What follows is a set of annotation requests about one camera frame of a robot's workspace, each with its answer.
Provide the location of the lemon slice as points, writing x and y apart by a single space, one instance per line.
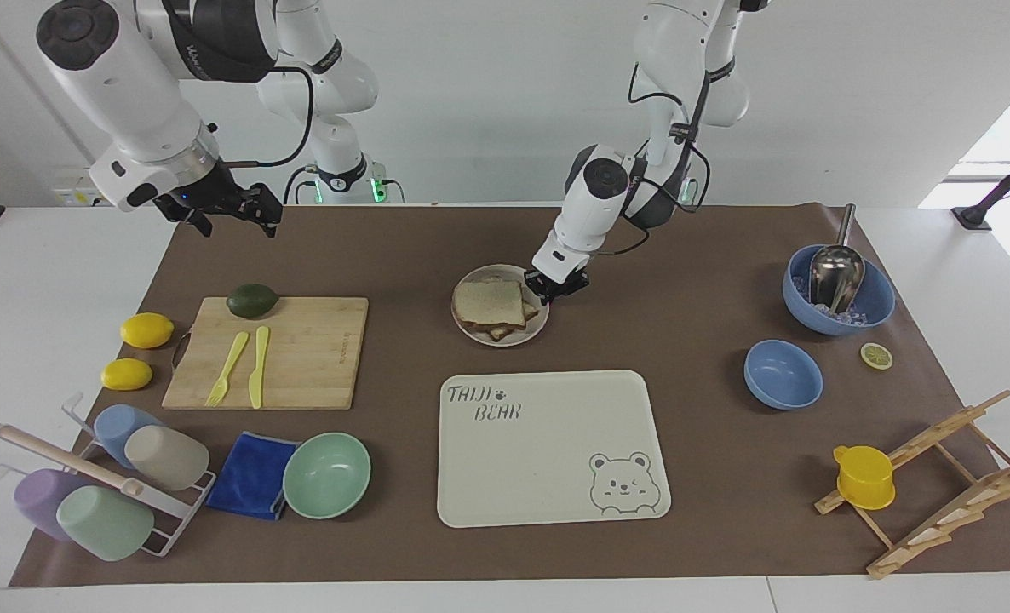
877 356

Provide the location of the yellow lemon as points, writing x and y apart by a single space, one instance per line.
147 330
127 375

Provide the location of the purple cup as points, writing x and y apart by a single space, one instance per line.
38 504

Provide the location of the yellow-green plastic fork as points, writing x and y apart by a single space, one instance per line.
228 368

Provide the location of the beige round plate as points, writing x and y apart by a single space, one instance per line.
518 335

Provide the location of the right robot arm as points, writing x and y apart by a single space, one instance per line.
122 77

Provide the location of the clear ice cubes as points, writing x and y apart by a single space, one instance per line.
850 317

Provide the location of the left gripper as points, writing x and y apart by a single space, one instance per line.
566 284

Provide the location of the beige cup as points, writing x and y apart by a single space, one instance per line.
167 457

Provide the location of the light blue cup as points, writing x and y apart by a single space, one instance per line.
113 430

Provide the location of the small blue bowl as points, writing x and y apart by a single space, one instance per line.
783 375

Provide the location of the large blue bowl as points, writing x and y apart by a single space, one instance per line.
878 298

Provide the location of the green avocado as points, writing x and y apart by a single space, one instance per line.
252 301

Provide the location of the wooden folding rack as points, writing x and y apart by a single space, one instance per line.
939 519

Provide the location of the light green bowl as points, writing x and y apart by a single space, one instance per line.
326 477

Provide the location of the metal scoop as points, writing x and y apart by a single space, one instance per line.
835 272

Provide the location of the yellow-green plastic knife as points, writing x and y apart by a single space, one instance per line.
258 366

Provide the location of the blue folded cloth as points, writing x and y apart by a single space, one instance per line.
249 477

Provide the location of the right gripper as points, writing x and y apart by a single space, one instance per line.
211 194

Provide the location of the bamboo cutting board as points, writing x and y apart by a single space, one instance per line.
318 349

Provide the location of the yellow mug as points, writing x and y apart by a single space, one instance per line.
864 478

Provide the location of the cream tray with bear print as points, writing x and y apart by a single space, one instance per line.
548 451

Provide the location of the toasted bread slice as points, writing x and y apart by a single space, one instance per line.
488 301
505 329

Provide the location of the light green cup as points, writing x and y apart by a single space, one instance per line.
105 524

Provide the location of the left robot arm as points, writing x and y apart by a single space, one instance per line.
599 187

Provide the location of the white wall socket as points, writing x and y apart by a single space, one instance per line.
75 194

